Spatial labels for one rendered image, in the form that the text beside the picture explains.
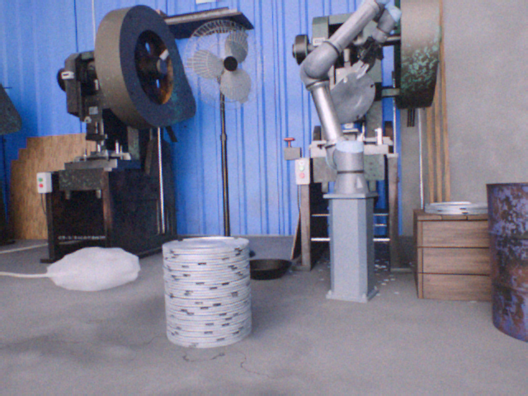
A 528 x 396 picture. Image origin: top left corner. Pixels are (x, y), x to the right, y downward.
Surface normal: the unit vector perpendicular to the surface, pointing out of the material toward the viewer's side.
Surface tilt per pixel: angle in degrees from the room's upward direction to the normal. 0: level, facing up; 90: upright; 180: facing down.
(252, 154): 90
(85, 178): 90
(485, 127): 90
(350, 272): 90
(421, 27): 100
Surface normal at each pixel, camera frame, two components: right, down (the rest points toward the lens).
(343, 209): -0.51, 0.06
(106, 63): -0.29, 0.24
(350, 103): 0.38, 0.58
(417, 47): -0.22, 0.48
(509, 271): -0.96, 0.08
